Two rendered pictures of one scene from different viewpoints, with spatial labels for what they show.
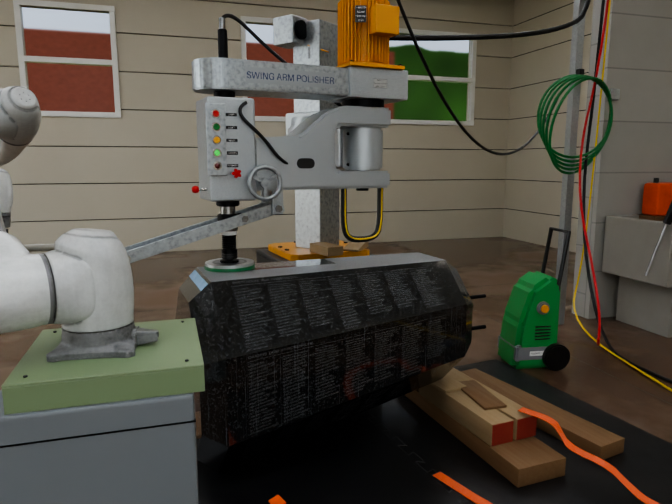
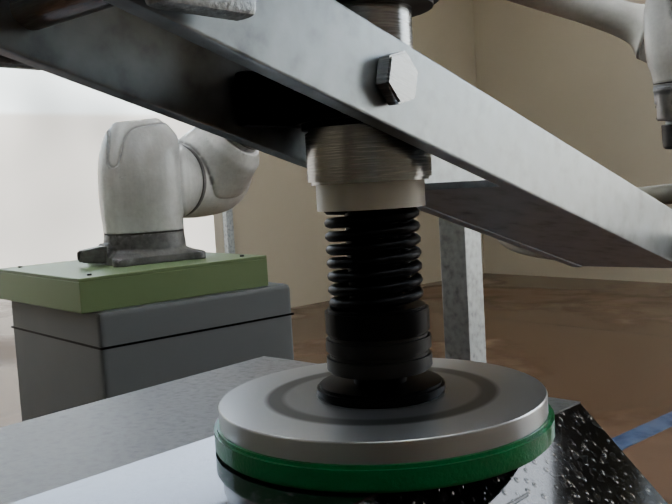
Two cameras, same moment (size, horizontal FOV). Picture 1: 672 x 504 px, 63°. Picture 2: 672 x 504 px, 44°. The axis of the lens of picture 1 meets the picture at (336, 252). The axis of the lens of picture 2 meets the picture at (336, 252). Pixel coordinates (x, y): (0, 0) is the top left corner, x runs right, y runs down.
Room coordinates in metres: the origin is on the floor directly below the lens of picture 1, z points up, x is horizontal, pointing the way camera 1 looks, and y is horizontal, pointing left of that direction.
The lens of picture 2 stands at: (2.86, 0.23, 0.99)
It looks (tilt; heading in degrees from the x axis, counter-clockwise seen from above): 5 degrees down; 156
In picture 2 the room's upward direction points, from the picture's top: 3 degrees counter-clockwise
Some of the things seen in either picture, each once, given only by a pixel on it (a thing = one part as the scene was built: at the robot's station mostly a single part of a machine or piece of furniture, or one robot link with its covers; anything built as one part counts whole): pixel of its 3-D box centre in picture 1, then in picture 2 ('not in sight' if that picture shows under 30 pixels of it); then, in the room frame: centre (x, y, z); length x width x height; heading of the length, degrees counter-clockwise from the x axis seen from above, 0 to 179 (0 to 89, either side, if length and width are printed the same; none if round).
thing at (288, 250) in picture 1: (317, 249); not in sight; (3.27, 0.11, 0.76); 0.49 x 0.49 x 0.05; 24
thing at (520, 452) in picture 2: (229, 263); (381, 406); (2.38, 0.47, 0.84); 0.22 x 0.22 x 0.04
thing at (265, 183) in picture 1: (262, 182); not in sight; (2.32, 0.31, 1.20); 0.15 x 0.10 x 0.15; 115
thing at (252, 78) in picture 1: (301, 86); not in sight; (2.53, 0.15, 1.61); 0.96 x 0.25 x 0.17; 115
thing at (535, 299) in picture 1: (533, 297); not in sight; (3.40, -1.26, 0.43); 0.35 x 0.35 x 0.87; 9
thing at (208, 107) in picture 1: (215, 140); not in sight; (2.25, 0.48, 1.37); 0.08 x 0.03 x 0.28; 115
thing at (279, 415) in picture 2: (229, 262); (381, 400); (2.38, 0.47, 0.84); 0.21 x 0.21 x 0.01
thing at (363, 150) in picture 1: (362, 149); not in sight; (2.66, -0.13, 1.34); 0.19 x 0.19 x 0.20
